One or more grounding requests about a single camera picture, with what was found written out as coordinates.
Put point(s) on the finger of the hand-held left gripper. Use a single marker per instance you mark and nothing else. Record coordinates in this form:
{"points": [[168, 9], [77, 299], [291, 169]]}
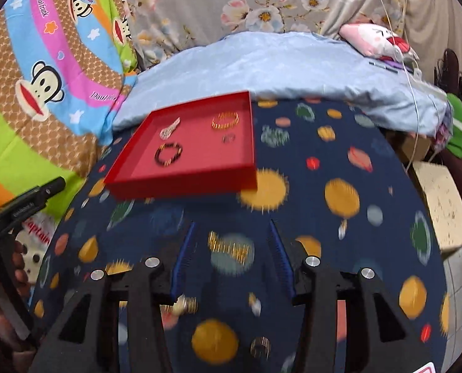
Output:
{"points": [[29, 198]]}

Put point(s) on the red tray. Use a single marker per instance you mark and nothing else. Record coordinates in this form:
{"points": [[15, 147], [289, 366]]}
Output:
{"points": [[199, 157]]}

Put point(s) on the monkey printed blanket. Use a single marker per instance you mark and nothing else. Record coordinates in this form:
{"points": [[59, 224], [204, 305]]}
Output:
{"points": [[40, 46]]}

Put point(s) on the white speckled box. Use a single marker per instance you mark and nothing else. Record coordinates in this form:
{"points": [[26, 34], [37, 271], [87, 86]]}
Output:
{"points": [[444, 206]]}

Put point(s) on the person's left hand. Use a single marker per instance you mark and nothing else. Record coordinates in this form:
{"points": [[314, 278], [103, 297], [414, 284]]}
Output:
{"points": [[22, 274]]}

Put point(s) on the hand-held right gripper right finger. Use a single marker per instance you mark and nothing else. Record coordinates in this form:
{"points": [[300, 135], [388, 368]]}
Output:
{"points": [[281, 262]]}

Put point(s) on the cardboard box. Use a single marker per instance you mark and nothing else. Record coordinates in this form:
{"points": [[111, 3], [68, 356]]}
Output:
{"points": [[409, 147]]}

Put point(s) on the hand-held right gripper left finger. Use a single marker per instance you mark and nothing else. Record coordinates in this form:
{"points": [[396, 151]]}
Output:
{"points": [[184, 258]]}

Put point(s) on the green bag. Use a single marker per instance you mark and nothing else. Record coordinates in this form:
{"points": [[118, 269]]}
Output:
{"points": [[460, 124]]}

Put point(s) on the pink plush pillow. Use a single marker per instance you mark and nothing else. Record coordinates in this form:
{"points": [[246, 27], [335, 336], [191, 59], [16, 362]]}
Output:
{"points": [[366, 39]]}

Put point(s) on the dark fan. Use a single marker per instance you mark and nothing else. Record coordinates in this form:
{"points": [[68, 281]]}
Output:
{"points": [[450, 70]]}

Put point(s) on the silver pink hair clip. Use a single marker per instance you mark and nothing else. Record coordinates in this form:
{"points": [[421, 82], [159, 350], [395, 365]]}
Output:
{"points": [[169, 129]]}

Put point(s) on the navy planet printed blanket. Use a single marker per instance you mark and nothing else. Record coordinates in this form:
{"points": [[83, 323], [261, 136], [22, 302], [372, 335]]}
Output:
{"points": [[332, 155]]}

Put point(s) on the grey floral sheet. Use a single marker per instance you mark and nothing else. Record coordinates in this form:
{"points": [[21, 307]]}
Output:
{"points": [[215, 0]]}

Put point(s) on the light blue quilt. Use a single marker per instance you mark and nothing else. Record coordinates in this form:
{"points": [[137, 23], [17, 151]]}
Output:
{"points": [[273, 66]]}

